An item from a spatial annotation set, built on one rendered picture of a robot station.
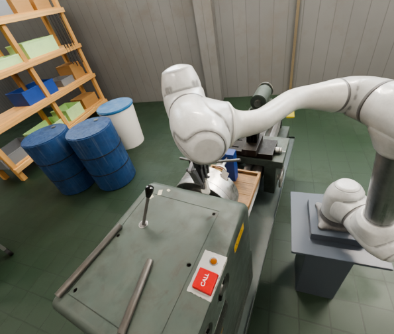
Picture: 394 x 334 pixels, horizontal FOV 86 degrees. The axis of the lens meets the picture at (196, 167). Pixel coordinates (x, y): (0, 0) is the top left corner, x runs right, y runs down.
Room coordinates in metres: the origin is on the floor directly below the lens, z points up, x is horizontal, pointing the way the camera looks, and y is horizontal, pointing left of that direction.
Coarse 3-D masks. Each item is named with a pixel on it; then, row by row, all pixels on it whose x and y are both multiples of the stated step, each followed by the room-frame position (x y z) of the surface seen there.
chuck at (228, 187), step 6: (210, 168) 0.79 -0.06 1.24; (186, 174) 0.82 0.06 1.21; (210, 174) 0.75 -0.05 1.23; (216, 174) 0.75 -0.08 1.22; (180, 180) 0.82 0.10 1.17; (210, 180) 0.71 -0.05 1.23; (216, 180) 0.71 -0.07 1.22; (222, 180) 0.72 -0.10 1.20; (228, 180) 0.73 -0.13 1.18; (222, 186) 0.69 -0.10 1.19; (228, 186) 0.70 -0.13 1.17; (234, 186) 0.72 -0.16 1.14; (228, 192) 0.68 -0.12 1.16; (234, 192) 0.70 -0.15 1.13; (234, 198) 0.68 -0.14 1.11
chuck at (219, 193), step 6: (186, 180) 0.75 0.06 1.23; (192, 180) 0.73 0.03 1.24; (180, 186) 0.76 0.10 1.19; (186, 186) 0.74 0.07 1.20; (192, 186) 0.72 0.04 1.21; (198, 186) 0.70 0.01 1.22; (210, 186) 0.68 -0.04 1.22; (216, 186) 0.68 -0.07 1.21; (210, 192) 0.67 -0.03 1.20; (216, 192) 0.66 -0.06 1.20; (222, 192) 0.66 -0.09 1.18; (228, 198) 0.65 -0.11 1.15
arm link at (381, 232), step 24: (384, 96) 0.46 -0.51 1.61; (360, 120) 0.50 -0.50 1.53; (384, 120) 0.42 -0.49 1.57; (384, 144) 0.41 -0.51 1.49; (384, 168) 0.41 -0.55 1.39; (384, 192) 0.40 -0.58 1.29; (360, 216) 0.45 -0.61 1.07; (384, 216) 0.39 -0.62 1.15; (360, 240) 0.41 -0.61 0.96; (384, 240) 0.36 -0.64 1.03
